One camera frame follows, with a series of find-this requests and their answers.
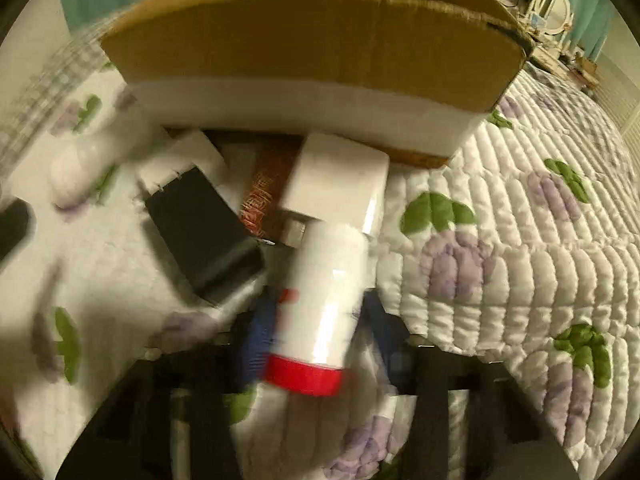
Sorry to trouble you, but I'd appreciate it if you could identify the white rounded speaker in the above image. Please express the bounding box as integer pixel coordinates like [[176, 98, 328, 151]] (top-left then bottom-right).
[[50, 105, 166, 209]]

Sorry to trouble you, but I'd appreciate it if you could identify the black rectangular box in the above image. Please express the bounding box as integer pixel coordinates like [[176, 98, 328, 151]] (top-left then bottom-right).
[[144, 167, 264, 304]]

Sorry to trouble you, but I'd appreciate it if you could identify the white bottle red cap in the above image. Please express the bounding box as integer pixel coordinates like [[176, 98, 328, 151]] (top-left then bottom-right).
[[264, 221, 369, 396]]

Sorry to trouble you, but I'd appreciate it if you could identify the white square box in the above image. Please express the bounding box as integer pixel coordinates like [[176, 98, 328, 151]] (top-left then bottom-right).
[[280, 132, 390, 237]]

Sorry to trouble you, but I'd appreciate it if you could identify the green checkered bedsheet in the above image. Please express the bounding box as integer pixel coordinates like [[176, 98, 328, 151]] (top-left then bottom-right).
[[1, 18, 114, 178]]

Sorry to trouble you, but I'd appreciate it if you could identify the white floral quilted mat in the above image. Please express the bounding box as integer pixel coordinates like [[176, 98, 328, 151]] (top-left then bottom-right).
[[1, 65, 639, 479]]

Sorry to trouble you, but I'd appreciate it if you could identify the white dressing table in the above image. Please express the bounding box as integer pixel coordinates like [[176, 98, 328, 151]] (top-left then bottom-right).
[[522, 14, 600, 93]]

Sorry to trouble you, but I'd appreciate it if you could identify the brown cardboard box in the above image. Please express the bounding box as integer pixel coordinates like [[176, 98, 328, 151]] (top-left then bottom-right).
[[101, 0, 533, 168]]

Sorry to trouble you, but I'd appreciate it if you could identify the teal curtain right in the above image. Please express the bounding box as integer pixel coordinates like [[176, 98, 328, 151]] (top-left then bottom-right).
[[567, 0, 615, 61]]

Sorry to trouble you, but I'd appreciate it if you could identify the white oval vanity mirror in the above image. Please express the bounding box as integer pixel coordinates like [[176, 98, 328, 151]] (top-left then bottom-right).
[[527, 0, 574, 36]]

